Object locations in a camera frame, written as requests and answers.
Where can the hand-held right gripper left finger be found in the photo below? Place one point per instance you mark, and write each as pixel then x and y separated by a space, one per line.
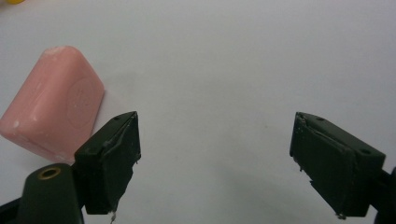
pixel 107 161

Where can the pink soap bar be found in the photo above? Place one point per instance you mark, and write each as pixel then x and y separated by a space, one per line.
pixel 53 104

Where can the yellow object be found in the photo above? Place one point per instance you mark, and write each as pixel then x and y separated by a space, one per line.
pixel 14 1

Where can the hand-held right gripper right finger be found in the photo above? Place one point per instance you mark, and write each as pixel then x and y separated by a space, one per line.
pixel 334 165

